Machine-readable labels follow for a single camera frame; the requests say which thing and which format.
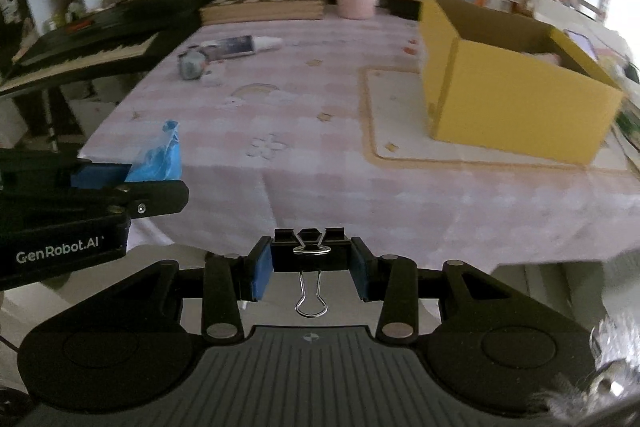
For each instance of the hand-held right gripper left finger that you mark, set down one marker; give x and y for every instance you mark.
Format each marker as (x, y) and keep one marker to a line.
(261, 269)

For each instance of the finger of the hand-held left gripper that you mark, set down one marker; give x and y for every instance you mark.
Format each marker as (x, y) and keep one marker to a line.
(97, 177)
(155, 199)

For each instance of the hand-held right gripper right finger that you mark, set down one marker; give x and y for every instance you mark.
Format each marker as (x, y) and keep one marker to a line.
(361, 269)

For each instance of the black binder clip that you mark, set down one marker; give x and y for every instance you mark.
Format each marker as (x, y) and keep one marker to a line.
(285, 259)

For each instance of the blue plastic bag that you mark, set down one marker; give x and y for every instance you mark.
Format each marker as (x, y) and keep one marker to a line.
(160, 157)

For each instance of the dark white squeeze tube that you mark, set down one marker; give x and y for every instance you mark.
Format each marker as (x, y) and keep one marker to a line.
(235, 47)

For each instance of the yellow cardboard box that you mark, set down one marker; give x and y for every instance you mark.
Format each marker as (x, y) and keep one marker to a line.
(500, 107)

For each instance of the black keyboard stand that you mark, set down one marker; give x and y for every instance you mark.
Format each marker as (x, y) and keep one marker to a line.
(51, 122)

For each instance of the grey blue toy car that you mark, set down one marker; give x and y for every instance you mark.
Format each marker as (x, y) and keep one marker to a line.
(192, 66)

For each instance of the black keyboard piano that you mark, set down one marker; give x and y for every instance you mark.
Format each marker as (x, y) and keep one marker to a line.
(100, 27)

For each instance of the wooden chessboard box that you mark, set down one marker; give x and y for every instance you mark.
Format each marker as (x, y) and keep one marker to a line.
(260, 7)

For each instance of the grey fluffy fabric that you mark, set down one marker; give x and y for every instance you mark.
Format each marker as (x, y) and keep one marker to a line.
(600, 372)

